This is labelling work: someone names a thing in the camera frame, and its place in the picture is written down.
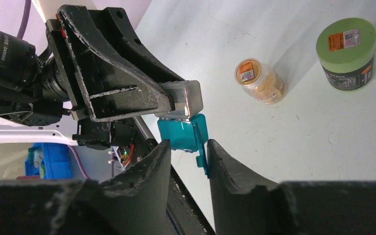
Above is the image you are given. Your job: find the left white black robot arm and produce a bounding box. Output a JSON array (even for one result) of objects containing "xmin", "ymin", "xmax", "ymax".
[{"xmin": 0, "ymin": 4, "xmax": 182, "ymax": 126}]

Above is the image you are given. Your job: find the blue storage bin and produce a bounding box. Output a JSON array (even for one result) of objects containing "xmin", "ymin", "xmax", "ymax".
[{"xmin": 24, "ymin": 143, "xmax": 73, "ymax": 180}]

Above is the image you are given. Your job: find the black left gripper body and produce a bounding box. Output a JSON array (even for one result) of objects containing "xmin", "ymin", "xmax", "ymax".
[{"xmin": 46, "ymin": 19, "xmax": 89, "ymax": 120}]

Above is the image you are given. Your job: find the clear pill bottle gold lid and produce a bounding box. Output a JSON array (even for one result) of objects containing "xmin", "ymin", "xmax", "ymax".
[{"xmin": 235, "ymin": 58, "xmax": 286, "ymax": 105}]

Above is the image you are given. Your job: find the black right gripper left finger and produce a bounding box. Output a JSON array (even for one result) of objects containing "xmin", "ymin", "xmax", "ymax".
[{"xmin": 0, "ymin": 140, "xmax": 171, "ymax": 235}]

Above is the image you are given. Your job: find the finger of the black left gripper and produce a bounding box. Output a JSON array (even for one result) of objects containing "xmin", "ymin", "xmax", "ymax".
[
  {"xmin": 89, "ymin": 7, "xmax": 183, "ymax": 83},
  {"xmin": 58, "ymin": 5, "xmax": 175, "ymax": 122}
]

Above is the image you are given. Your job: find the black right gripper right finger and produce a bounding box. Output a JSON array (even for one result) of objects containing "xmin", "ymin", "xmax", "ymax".
[{"xmin": 207, "ymin": 140, "xmax": 376, "ymax": 235}]

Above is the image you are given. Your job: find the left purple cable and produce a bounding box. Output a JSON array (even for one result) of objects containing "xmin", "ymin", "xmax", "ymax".
[{"xmin": 16, "ymin": 0, "xmax": 32, "ymax": 40}]

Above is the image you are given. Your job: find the green lidded black jar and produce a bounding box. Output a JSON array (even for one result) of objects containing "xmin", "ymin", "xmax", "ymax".
[{"xmin": 316, "ymin": 18, "xmax": 376, "ymax": 91}]

